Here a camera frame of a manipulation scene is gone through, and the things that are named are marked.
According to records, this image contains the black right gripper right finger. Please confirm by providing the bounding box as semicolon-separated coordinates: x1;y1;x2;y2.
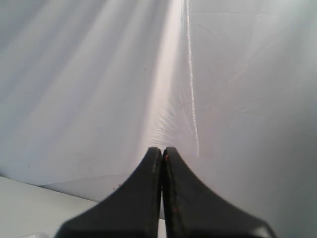
162;147;276;238

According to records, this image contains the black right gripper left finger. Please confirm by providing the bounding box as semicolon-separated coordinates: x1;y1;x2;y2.
55;147;162;238

